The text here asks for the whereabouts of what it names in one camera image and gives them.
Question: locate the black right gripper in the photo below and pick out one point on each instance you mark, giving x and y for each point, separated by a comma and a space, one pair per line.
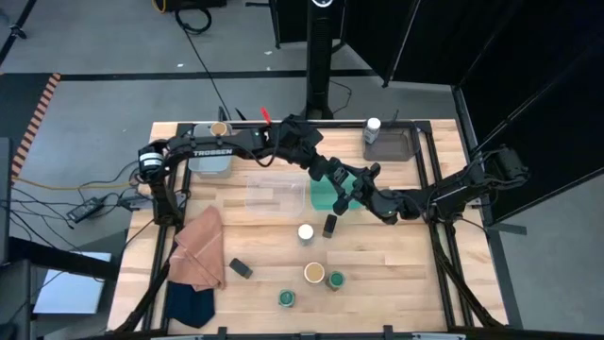
387, 205

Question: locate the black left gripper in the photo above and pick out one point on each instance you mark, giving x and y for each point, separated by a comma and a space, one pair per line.
297, 141

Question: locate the small black spice box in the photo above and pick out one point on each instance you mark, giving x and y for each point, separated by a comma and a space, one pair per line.
330, 226
241, 268

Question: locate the white-lid spice jar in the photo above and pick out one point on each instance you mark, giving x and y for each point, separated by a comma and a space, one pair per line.
306, 231
373, 125

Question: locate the green-lid spice jar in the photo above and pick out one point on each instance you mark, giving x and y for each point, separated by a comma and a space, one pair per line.
286, 297
336, 280

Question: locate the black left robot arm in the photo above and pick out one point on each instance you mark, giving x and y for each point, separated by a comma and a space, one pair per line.
212, 146

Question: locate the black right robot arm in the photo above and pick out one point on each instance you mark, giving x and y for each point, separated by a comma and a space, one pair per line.
453, 193

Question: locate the green plastic bin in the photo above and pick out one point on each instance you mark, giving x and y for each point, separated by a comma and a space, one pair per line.
321, 196

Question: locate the dark smoky plastic bin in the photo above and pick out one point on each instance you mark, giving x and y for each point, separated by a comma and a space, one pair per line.
391, 146

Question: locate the clear plastic bin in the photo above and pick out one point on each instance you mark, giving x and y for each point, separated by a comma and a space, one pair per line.
276, 196

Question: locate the red tape tag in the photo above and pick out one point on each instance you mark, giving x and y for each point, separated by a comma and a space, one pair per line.
266, 114

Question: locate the black tower fan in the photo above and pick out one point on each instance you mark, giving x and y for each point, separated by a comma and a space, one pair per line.
319, 56

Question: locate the grey plastic bin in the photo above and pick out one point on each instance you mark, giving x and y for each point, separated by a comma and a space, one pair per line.
210, 165

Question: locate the black room divider panel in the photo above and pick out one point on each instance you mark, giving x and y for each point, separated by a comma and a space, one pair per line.
401, 38
542, 94

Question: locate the salmon pink cloth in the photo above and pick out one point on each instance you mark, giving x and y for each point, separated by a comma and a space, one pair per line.
198, 255

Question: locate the silver aluminium bar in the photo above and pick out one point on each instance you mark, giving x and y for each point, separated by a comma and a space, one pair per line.
177, 337
439, 337

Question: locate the navy blue cloth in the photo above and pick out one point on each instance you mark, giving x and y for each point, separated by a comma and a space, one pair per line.
189, 304

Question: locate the black power adapter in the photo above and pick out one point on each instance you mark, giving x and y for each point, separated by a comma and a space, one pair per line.
85, 210

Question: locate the white flat board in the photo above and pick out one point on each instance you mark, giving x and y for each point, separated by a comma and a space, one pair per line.
71, 288

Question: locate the black aluminium table frame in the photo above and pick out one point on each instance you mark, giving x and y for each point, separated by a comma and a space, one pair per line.
344, 124

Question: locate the black side table frame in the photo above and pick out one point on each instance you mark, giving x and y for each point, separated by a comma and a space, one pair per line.
56, 266

